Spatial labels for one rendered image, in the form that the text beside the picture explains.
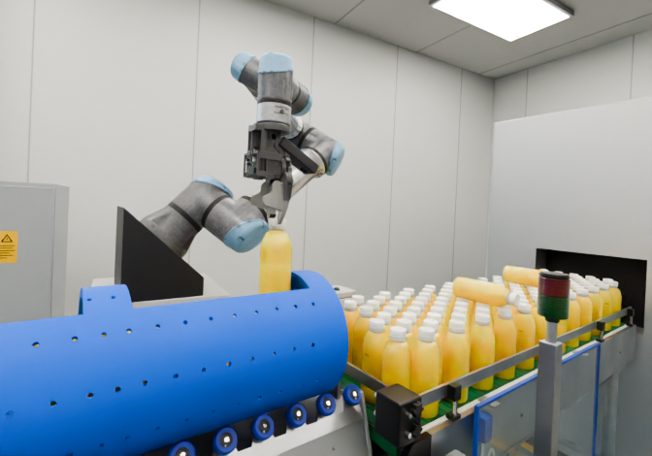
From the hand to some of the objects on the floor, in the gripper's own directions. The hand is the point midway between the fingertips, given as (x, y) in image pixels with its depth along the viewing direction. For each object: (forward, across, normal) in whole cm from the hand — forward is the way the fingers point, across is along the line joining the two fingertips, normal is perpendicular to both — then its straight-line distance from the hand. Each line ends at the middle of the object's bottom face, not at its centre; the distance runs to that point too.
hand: (277, 217), depth 80 cm
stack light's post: (+136, +35, +54) cm, 151 cm away
